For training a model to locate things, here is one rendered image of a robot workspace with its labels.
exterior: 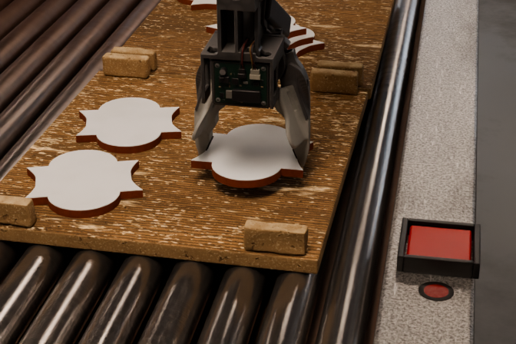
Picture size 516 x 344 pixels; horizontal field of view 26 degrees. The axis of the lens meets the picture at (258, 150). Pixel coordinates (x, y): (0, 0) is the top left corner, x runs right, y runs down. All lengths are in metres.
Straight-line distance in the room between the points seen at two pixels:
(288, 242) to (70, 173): 0.27
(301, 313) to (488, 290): 1.79
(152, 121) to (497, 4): 3.59
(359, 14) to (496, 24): 2.89
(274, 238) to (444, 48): 0.65
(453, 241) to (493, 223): 1.97
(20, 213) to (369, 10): 0.76
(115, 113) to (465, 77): 0.48
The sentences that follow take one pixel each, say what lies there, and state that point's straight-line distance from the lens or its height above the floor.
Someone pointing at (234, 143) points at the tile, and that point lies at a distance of 1.19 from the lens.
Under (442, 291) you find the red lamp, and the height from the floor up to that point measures 0.92.
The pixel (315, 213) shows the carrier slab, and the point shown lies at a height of 0.94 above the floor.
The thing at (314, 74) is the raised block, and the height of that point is 0.96.
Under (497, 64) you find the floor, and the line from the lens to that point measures 4.13.
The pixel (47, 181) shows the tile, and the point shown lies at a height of 0.95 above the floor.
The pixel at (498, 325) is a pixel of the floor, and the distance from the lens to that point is 2.64.
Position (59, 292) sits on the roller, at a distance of 1.03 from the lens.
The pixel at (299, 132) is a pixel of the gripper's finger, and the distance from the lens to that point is 1.13.
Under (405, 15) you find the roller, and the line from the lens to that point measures 1.72.
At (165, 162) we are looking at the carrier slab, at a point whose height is 0.94.
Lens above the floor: 1.47
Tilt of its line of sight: 26 degrees down
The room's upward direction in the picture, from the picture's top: straight up
